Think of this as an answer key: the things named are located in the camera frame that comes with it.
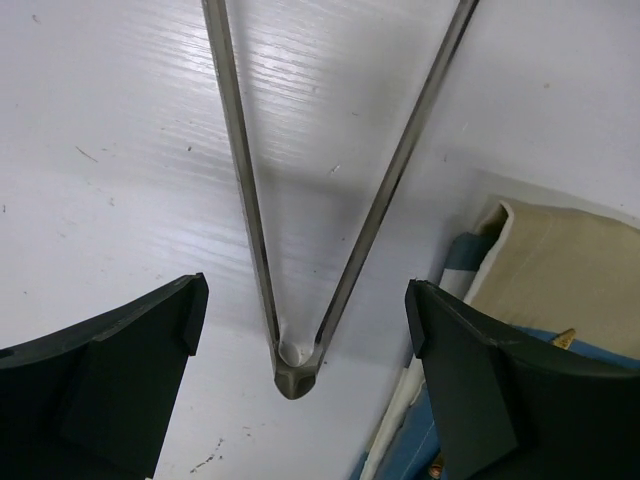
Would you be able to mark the metal food tongs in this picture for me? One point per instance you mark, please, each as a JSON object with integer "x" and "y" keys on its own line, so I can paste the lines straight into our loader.
{"x": 295, "y": 381}

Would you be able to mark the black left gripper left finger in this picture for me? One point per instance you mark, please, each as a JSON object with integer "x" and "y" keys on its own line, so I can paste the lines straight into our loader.
{"x": 94, "y": 400}

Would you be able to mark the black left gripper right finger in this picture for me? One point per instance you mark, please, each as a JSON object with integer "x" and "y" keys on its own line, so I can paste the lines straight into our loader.
{"x": 507, "y": 405}

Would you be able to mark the blue beige placemat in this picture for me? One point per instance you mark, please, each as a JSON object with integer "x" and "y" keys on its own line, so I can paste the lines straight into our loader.
{"x": 540, "y": 269}

